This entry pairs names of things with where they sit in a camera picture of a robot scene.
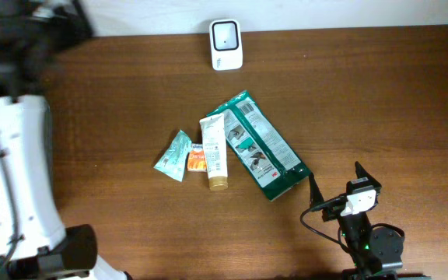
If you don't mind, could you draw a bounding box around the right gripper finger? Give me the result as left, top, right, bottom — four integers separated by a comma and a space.
309, 173, 324, 207
355, 161, 380, 187

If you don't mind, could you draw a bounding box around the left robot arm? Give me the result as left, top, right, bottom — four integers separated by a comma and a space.
0, 1, 129, 280

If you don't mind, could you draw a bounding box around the orange tissue pack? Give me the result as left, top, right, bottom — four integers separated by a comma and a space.
187, 143, 207, 172

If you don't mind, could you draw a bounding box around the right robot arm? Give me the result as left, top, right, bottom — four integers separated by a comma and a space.
300, 162, 405, 279

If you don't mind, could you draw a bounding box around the green 3M glove packet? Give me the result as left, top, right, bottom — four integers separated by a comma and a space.
210, 90, 311, 201

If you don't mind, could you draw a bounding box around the right black cable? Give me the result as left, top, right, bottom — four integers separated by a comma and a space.
299, 194, 406, 273

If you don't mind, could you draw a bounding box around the teal foil sachet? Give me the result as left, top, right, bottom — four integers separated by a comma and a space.
154, 130, 192, 182

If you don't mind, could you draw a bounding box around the white barcode scanner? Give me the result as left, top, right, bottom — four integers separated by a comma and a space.
208, 19, 243, 71

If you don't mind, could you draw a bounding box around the white Pantene tube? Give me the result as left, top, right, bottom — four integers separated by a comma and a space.
199, 114, 228, 191

